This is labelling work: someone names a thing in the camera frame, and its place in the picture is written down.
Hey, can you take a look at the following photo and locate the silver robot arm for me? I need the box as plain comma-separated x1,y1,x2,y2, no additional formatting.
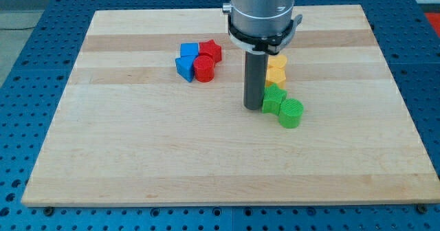
223,0,303,56

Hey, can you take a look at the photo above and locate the yellow heart block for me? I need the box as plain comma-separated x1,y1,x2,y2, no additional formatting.
268,54,288,70

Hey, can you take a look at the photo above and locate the red cylinder block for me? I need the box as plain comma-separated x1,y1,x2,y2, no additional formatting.
193,55,215,83

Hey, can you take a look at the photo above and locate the green star block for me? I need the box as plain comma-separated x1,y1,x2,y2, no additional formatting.
262,83,287,116

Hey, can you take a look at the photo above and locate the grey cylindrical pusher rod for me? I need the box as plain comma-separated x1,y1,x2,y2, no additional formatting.
243,52,268,110

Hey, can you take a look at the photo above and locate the blue triangle block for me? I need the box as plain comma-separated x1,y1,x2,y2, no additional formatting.
175,56,196,83

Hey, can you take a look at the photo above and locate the red star block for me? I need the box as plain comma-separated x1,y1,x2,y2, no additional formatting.
199,40,222,63

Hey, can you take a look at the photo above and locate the yellow pentagon block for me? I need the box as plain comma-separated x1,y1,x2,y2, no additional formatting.
265,67,286,89

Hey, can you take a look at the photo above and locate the blue cube block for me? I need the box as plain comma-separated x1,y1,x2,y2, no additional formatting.
180,43,199,57

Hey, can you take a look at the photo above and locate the wooden board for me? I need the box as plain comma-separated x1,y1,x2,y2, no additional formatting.
21,5,439,207

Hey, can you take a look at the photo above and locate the green cylinder block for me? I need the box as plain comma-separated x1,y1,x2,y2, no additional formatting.
278,98,304,129

